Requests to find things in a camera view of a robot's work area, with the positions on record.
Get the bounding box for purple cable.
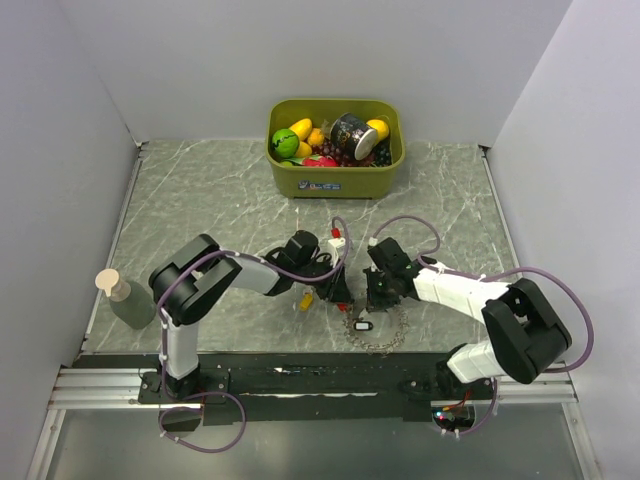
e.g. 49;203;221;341
157;216;354;455
372;214;596;437

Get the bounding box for orange toy fruit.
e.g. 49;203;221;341
306;128;325;147

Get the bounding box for yellow tag key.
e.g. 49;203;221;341
298;291;314;312

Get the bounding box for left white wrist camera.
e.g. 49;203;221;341
327;237;348;268

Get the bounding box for red toy dragonfruit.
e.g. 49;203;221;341
302;155;339;168

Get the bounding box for yellow toy lemon right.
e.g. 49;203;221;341
367;119;390;143

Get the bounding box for green toy watermelon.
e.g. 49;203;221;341
271;129;300;159

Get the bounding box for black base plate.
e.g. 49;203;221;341
73;353;495;431

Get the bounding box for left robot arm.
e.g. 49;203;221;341
148;230;354;402

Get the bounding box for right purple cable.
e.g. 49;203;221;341
372;214;596;437

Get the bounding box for black printed can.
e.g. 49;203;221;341
330;113;378;161

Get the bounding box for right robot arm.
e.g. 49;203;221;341
365;238;572;399

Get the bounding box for large metal keyring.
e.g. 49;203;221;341
343;305;409;356

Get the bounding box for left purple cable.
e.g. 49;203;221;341
157;216;354;455

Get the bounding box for small yellow toy lemon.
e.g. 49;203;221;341
294;141;313;158

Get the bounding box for olive green plastic bin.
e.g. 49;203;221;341
266;98;405;199

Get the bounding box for black tag key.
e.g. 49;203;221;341
353;321;374;332

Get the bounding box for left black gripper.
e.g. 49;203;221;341
294;255;355;305

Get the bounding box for dark toy grapes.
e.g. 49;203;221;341
372;142;393;167

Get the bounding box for yellow toy mango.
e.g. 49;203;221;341
289;118;313;142

